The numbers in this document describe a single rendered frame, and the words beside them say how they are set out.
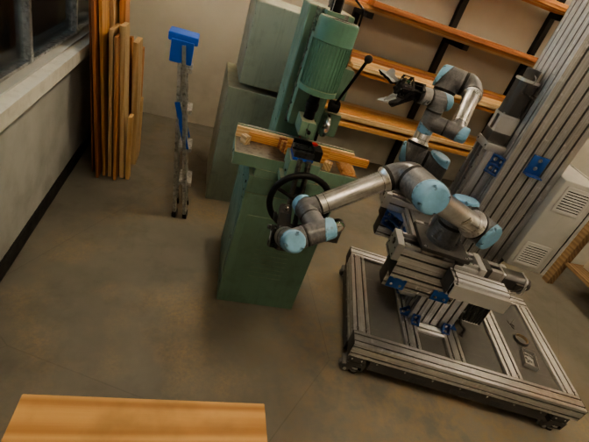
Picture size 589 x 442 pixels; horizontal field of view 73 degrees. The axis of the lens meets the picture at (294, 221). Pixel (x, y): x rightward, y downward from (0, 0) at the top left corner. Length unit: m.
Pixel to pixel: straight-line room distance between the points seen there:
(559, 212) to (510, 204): 0.20
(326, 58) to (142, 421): 1.45
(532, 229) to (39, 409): 1.97
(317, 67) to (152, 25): 2.63
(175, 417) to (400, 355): 1.23
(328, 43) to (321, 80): 0.15
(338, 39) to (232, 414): 1.42
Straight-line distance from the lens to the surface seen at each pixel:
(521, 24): 5.15
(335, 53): 1.80
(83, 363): 2.03
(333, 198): 1.41
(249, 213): 1.96
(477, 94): 2.22
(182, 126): 2.57
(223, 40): 4.21
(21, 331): 2.17
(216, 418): 1.29
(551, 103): 1.97
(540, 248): 2.20
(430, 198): 1.40
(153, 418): 1.27
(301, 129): 1.90
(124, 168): 3.21
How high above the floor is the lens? 1.63
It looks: 31 degrees down
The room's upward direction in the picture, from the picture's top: 20 degrees clockwise
